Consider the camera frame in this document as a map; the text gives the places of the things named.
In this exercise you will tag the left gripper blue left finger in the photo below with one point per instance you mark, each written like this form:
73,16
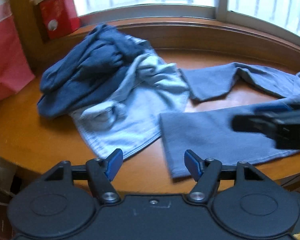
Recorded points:
101,172

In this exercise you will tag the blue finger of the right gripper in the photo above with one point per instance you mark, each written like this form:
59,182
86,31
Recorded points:
277,108

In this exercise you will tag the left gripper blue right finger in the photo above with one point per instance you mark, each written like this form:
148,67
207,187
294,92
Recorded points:
205,173

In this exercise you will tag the grey-blue sweatpants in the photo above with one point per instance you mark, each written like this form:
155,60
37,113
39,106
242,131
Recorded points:
209,134

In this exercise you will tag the dark navy garment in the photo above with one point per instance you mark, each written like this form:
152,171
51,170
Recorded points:
89,73

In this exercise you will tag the light blue denim garment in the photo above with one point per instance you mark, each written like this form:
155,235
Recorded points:
129,118

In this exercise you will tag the red and pink curtain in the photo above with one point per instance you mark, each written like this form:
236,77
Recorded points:
15,72

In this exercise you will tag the red box with cream lid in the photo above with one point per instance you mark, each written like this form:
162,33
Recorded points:
59,17

